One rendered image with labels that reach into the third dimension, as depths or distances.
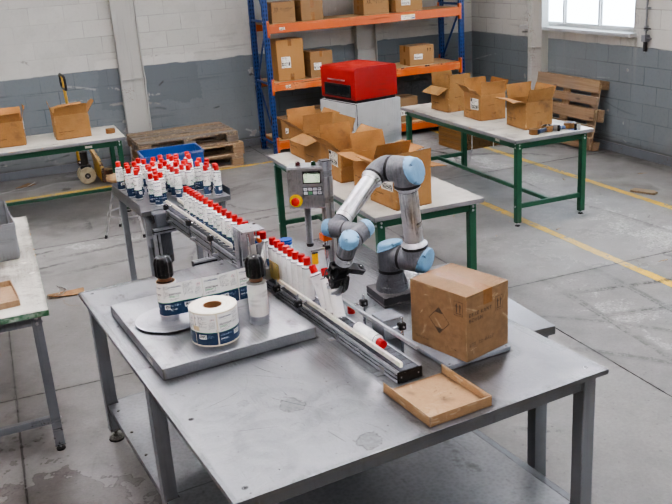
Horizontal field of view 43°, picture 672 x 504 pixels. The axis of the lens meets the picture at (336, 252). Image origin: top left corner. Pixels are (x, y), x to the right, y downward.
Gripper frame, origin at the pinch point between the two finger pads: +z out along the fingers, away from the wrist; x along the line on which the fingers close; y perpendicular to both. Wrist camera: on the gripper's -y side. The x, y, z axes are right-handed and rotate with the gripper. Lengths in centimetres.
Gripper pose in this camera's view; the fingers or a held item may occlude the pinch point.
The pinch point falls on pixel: (338, 293)
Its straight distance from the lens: 361.1
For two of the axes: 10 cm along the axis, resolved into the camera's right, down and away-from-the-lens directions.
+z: -1.8, 6.9, 7.0
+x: 4.4, 7.0, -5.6
